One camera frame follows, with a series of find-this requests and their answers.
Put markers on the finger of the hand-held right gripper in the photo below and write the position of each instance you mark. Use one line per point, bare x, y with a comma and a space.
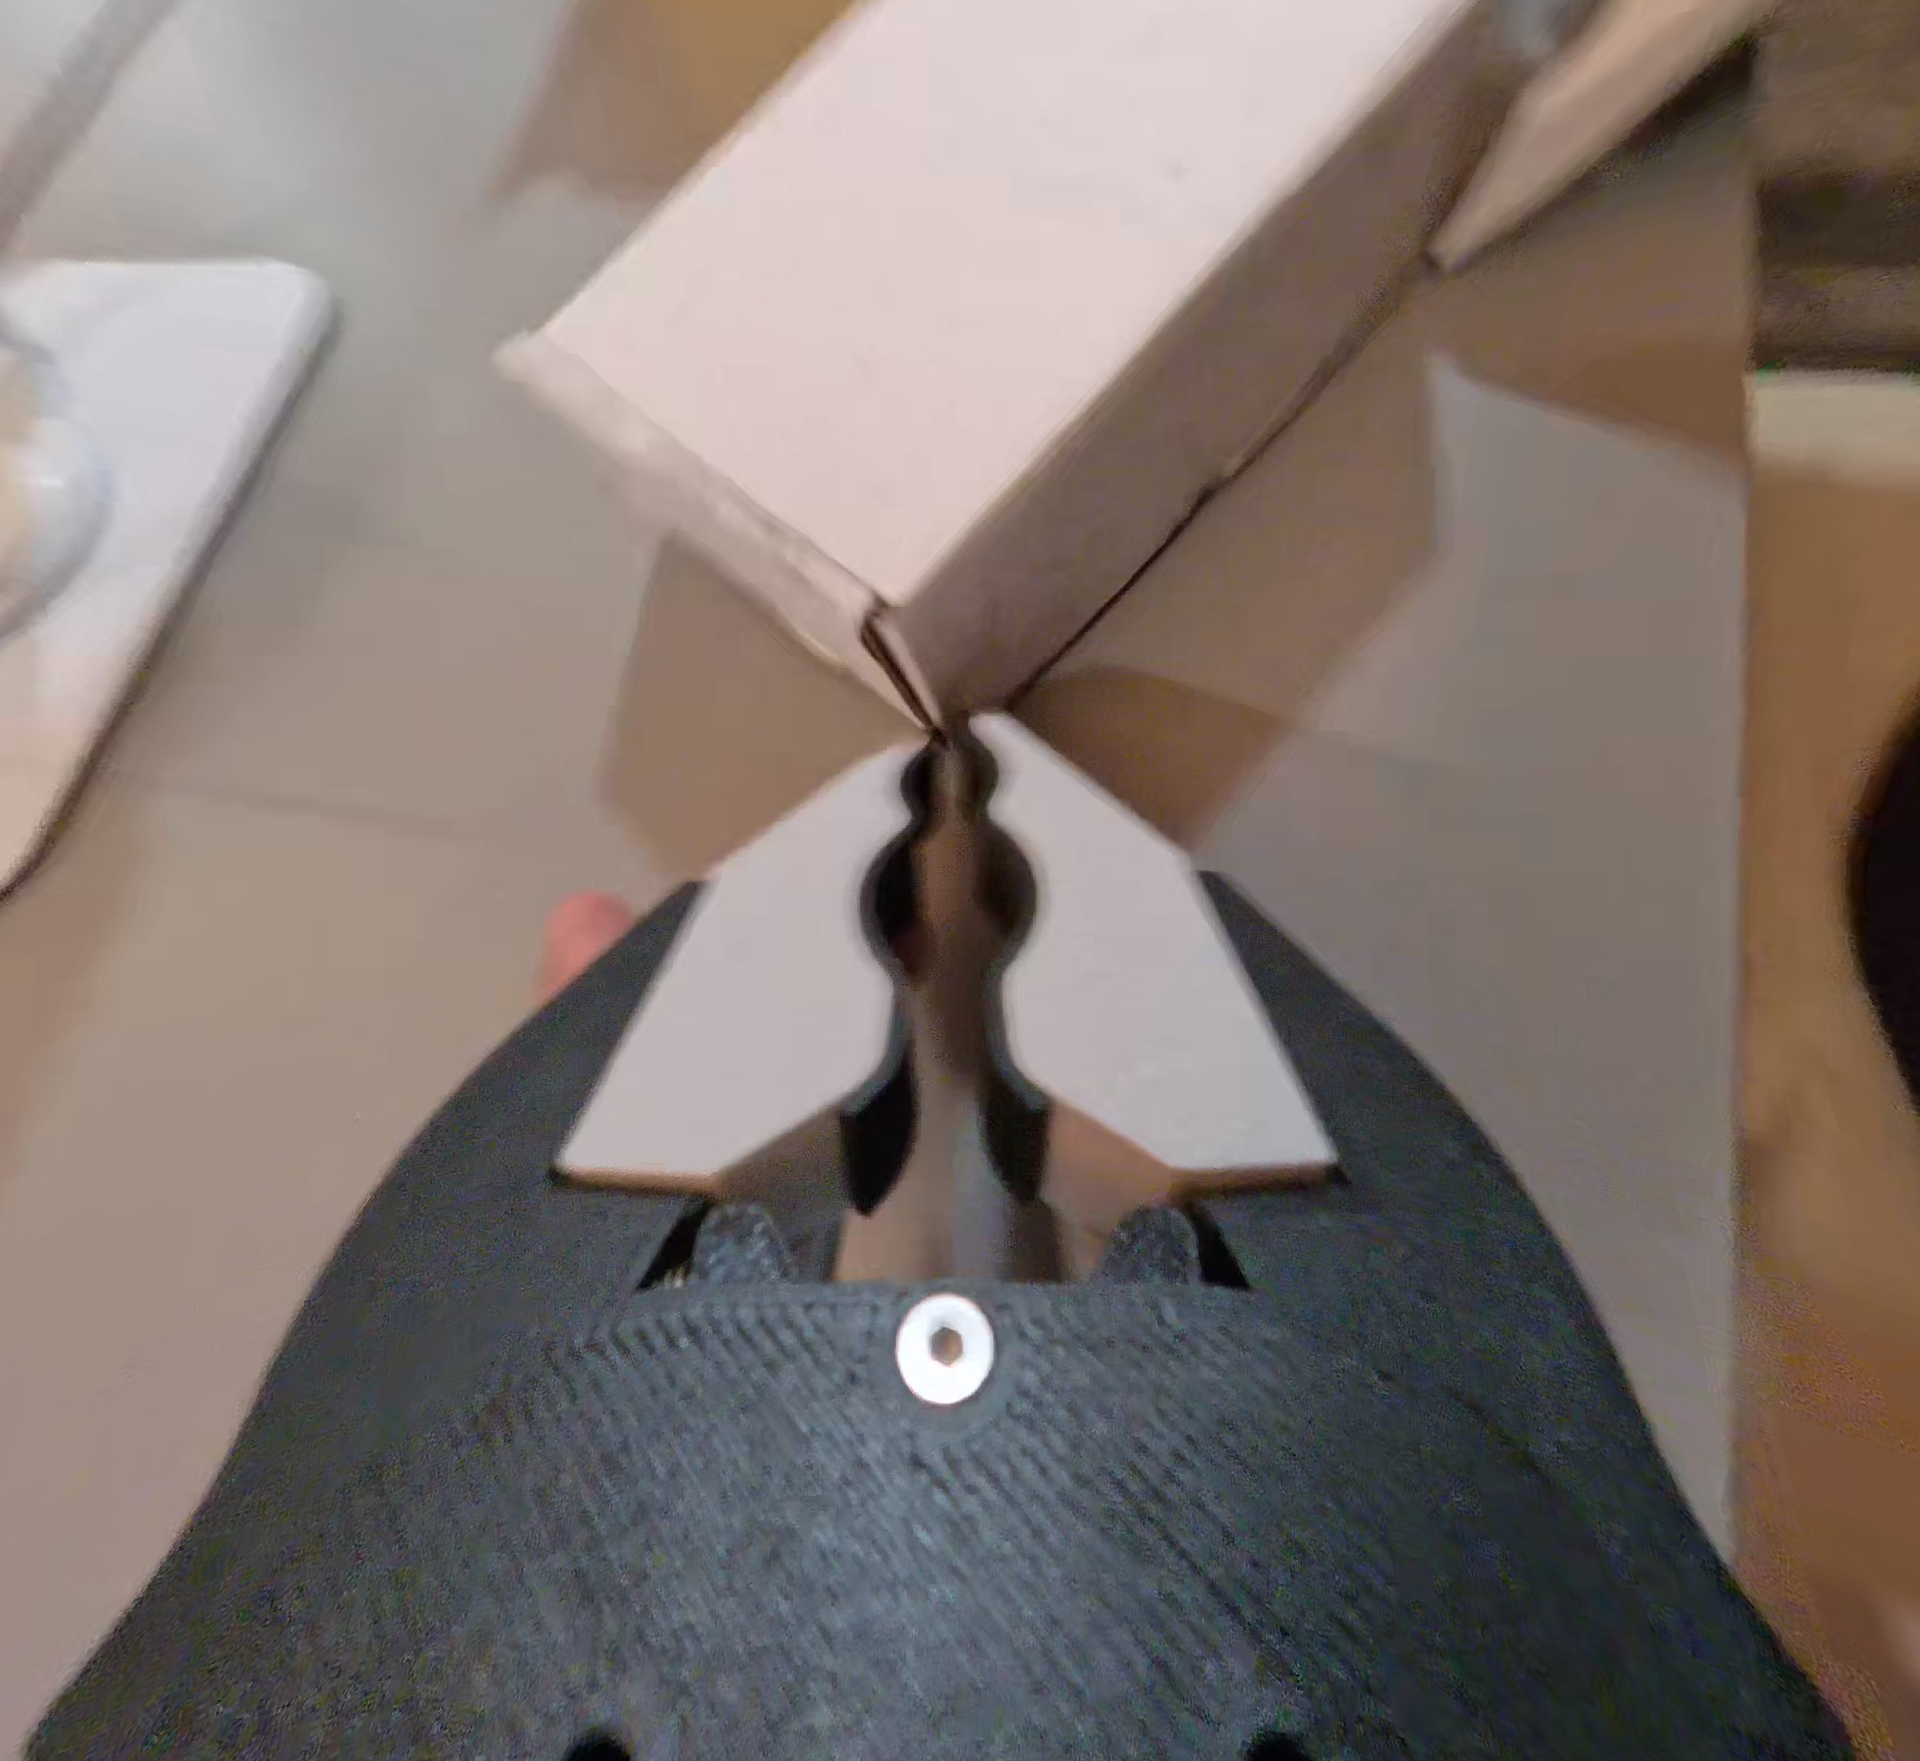
1650, 7

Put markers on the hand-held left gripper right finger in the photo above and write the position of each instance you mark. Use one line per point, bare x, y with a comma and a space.
1171, 1042

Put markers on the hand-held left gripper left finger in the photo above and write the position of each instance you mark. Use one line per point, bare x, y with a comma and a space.
721, 1042

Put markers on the grey desk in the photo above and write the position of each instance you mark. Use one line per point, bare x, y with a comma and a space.
375, 710

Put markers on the person's left hand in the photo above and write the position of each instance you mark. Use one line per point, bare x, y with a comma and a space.
578, 937

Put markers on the person's black sweater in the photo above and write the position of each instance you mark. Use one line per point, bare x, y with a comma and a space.
1892, 921

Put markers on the white cardboard mailer box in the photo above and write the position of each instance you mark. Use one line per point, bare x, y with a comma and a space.
1021, 217

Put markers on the white document stand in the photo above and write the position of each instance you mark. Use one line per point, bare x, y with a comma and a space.
150, 470

